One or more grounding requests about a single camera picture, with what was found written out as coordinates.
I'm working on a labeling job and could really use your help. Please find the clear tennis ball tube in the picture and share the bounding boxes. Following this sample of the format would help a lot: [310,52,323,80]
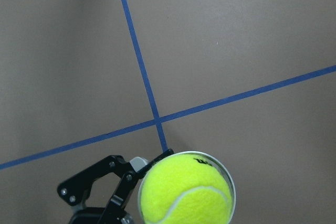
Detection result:
[136,151,236,224]

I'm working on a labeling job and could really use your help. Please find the yellow tennis ball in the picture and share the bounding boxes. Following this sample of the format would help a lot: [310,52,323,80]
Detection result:
[140,154,228,223]

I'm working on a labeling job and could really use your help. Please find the blue tape grid lines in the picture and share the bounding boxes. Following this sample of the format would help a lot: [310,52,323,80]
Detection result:
[1,0,335,170]

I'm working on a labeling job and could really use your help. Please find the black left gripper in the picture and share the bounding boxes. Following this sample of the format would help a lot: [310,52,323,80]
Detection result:
[57,149,174,224]

